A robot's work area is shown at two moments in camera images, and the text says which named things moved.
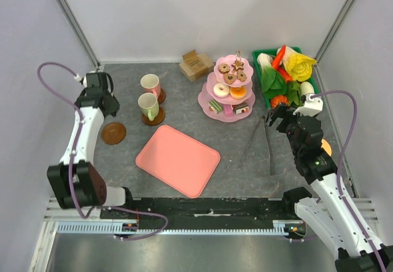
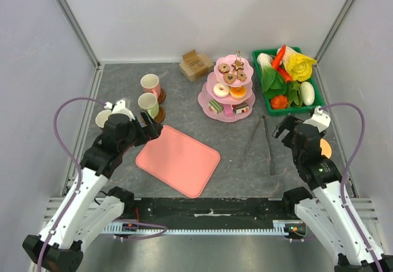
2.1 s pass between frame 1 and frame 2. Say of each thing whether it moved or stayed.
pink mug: stayed
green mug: stayed
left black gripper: moved
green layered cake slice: stayed
